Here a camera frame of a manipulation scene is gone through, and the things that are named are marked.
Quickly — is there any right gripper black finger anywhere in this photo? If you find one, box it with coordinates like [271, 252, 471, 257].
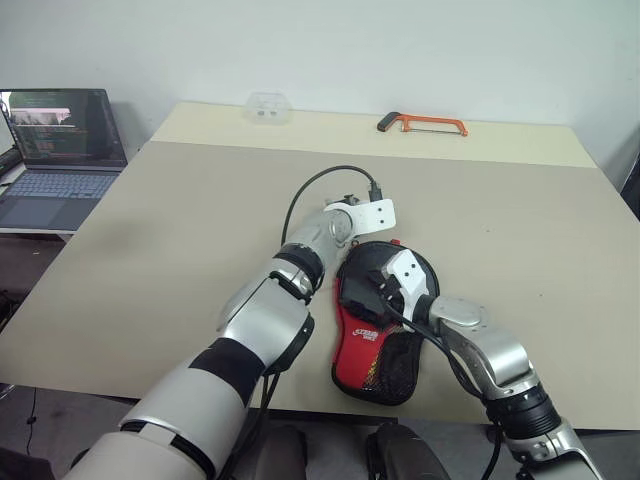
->
[342, 298, 389, 324]
[348, 276, 382, 302]

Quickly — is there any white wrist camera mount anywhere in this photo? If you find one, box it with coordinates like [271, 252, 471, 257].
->
[323, 197, 397, 236]
[388, 248, 432, 321]

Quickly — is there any orange hacksaw with black handle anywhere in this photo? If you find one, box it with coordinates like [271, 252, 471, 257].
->
[375, 111, 470, 139]

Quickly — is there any black and red paddle case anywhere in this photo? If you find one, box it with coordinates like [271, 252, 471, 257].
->
[329, 240, 441, 407]

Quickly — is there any beige table mat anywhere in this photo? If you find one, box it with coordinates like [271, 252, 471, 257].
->
[0, 139, 640, 416]

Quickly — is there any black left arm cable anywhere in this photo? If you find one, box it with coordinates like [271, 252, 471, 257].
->
[281, 164, 385, 251]

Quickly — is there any dark rounded shape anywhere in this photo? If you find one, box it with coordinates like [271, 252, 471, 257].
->
[364, 422, 451, 480]

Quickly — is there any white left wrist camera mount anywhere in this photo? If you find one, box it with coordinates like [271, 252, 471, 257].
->
[323, 197, 397, 236]

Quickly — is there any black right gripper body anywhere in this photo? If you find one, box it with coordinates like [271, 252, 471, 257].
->
[367, 264, 404, 317]

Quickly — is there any dark grey open laptop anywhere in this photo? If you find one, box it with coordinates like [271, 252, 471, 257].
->
[0, 88, 130, 232]

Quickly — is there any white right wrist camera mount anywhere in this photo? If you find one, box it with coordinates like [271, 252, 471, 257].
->
[388, 248, 432, 321]

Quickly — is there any clear plastic holder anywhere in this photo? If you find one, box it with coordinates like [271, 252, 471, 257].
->
[244, 90, 294, 126]

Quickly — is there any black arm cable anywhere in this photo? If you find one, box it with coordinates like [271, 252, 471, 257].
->
[377, 294, 504, 480]
[281, 164, 385, 251]

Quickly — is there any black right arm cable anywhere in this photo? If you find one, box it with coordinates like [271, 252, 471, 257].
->
[377, 294, 504, 480]

